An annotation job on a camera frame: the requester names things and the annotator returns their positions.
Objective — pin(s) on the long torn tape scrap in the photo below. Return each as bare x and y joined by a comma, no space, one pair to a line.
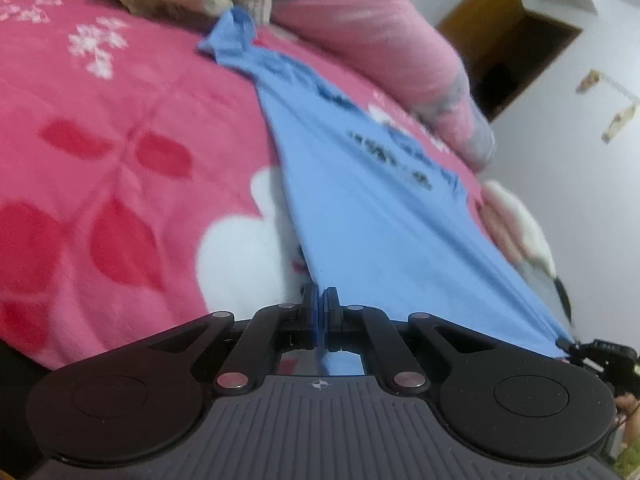
620,122

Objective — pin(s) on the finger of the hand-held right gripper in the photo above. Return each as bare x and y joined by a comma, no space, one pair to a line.
575,352

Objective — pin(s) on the wooden door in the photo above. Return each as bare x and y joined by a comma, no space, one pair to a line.
485,15

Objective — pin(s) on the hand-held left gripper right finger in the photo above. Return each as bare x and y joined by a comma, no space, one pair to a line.
330,320

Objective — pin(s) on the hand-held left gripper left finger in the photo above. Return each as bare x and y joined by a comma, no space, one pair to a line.
314,320

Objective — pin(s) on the pink floral bed sheet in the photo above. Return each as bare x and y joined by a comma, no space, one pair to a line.
125,185

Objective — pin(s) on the blue t-shirt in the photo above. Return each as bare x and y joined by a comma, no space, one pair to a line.
375,210

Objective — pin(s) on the pink grey quilt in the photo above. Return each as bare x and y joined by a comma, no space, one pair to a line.
375,35

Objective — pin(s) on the person's right hand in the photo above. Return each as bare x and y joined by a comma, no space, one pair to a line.
630,410

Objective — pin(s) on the green floor mat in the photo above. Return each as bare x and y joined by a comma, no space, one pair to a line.
631,462

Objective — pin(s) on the black curved object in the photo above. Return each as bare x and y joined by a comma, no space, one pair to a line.
562,300

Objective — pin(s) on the white fluffy folded cloth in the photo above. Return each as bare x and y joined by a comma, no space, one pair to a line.
520,230

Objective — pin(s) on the small torn tape scrap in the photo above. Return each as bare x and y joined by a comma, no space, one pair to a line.
589,80

